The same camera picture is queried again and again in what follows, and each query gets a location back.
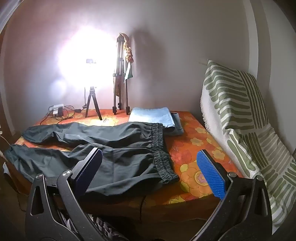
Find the dark green pants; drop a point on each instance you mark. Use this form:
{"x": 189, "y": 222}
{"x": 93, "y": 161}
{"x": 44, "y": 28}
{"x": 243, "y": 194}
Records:
{"x": 115, "y": 162}

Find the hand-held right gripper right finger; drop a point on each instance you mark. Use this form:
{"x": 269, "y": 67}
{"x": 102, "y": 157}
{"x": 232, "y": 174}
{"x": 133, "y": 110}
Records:
{"x": 211, "y": 176}

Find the small black tripod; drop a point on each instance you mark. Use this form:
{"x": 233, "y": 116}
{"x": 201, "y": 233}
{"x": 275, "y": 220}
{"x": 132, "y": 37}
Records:
{"x": 92, "y": 90}

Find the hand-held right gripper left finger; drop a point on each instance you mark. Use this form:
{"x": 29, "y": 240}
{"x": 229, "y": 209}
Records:
{"x": 90, "y": 171}

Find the white power strip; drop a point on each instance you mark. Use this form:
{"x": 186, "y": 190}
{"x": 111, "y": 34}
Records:
{"x": 55, "y": 107}

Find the green striped white pillow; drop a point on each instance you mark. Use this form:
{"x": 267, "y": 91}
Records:
{"x": 231, "y": 104}

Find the patterned hanging cloth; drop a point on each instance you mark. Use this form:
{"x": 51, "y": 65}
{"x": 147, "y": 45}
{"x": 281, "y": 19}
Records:
{"x": 128, "y": 53}

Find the dark grey folded garment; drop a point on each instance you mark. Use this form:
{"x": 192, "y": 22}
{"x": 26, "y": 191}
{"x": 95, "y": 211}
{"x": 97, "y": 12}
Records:
{"x": 177, "y": 127}

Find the person's striped trouser leg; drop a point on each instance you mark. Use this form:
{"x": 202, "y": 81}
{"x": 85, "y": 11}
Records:
{"x": 104, "y": 229}

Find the orange floral bed sheet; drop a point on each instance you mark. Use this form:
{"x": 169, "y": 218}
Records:
{"x": 196, "y": 139}

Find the light blue folded towel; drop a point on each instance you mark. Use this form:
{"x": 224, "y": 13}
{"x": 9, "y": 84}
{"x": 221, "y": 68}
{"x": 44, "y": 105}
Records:
{"x": 150, "y": 115}

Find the tall brown tripod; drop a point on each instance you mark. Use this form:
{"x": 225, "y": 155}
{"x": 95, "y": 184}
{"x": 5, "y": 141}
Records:
{"x": 120, "y": 58}

